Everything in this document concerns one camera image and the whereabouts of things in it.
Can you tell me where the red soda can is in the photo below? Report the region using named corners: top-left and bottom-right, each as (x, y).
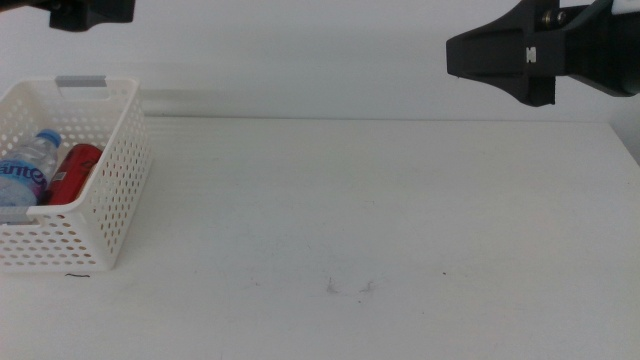
top-left (47, 143), bottom-right (104, 206)

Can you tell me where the blue cap water bottle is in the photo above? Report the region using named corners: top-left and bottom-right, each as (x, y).
top-left (0, 128), bottom-right (63, 209)

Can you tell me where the white perforated plastic basket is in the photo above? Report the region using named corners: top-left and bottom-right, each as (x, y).
top-left (0, 75), bottom-right (153, 274)

